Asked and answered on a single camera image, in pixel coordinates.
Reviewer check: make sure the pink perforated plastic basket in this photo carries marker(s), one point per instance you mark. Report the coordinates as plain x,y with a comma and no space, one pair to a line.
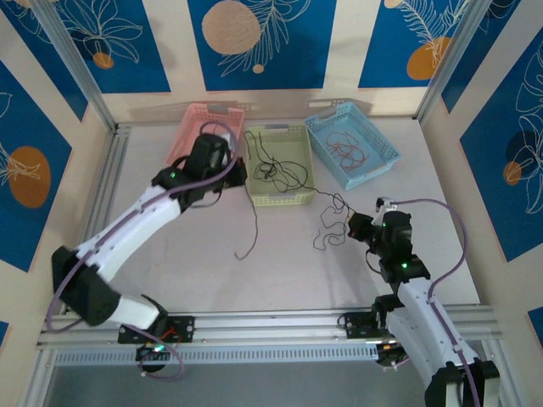
191,127

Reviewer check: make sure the green perforated plastic basket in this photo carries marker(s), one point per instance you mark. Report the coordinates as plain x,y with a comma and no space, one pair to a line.
292,144

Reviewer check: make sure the blue perforated plastic basket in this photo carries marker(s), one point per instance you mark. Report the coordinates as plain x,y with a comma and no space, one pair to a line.
377,154

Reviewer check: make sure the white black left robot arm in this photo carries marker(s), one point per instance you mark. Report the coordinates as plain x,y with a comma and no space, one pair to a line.
136,229

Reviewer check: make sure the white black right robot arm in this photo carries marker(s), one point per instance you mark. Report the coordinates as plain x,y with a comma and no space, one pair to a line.
415,305

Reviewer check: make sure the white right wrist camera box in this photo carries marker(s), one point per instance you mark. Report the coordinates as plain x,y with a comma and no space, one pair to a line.
384,207

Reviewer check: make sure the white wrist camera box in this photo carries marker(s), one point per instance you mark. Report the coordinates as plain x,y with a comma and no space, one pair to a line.
229,140
384,207

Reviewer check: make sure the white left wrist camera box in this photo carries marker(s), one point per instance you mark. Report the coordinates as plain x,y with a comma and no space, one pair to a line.
229,140

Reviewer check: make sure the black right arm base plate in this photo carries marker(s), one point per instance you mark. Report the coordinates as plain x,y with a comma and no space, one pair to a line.
352,324

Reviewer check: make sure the aluminium side rail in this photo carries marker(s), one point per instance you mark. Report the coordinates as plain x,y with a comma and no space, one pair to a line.
108,182

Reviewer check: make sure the aluminium table frame rail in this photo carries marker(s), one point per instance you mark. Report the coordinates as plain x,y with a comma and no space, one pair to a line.
271,326

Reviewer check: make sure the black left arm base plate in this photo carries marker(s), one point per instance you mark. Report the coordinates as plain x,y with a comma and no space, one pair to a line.
186,328

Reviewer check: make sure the aluminium corner post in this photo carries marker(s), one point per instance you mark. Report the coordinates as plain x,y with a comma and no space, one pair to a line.
453,55
72,55

